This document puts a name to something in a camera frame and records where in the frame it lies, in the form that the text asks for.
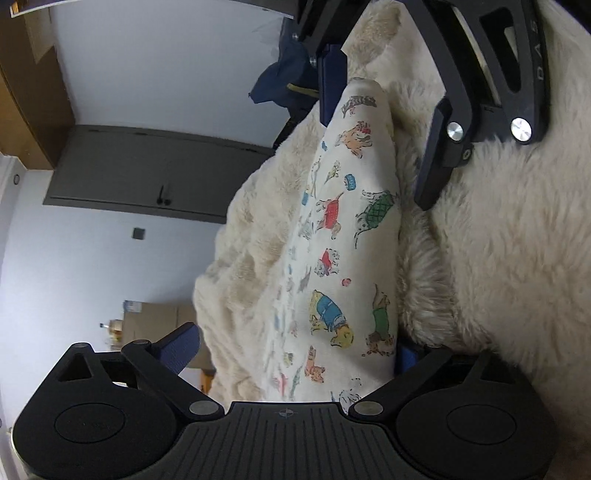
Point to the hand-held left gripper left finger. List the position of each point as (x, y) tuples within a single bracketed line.
[(178, 346)]

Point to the orange box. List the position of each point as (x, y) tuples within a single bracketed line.
[(207, 381)]

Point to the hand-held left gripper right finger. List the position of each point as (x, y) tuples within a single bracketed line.
[(408, 360)]

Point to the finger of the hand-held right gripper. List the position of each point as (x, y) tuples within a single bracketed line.
[(332, 83), (434, 180)]

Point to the wooden overhead cabinet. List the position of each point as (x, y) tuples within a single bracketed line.
[(27, 92)]

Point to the grey door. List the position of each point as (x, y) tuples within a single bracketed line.
[(138, 166)]

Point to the beige two-door fridge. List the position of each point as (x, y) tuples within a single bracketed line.
[(152, 318)]

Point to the navy blue bag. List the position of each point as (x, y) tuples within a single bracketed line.
[(281, 78)]

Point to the dark wall switch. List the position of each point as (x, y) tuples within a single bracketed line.
[(137, 234)]

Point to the cream fleece blanket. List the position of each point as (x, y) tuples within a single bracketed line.
[(240, 240)]

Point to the dog print cream pants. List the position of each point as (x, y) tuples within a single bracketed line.
[(341, 254)]

